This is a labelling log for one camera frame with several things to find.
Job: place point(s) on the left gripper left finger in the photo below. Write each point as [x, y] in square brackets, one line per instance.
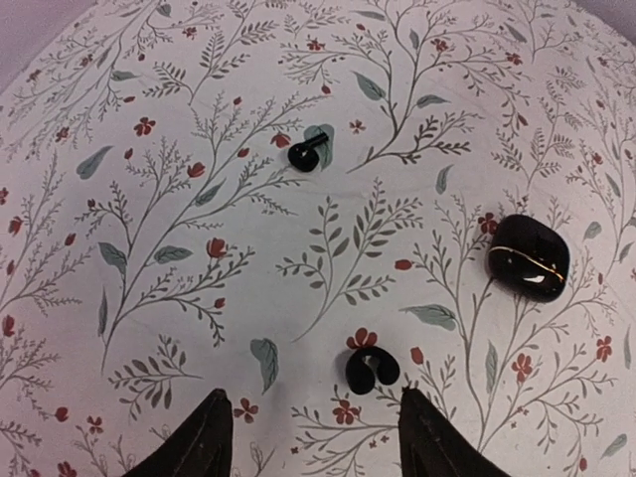
[202, 445]

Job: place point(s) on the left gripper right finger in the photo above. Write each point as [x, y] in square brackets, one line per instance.
[429, 444]

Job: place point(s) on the black ear hook earbud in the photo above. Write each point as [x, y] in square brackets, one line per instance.
[368, 366]

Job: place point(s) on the black earbud charging case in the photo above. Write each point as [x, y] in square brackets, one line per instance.
[529, 258]

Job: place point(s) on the floral patterned table mat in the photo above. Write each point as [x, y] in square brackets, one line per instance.
[156, 243]

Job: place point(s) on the black earbud with stem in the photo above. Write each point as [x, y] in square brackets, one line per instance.
[303, 156]

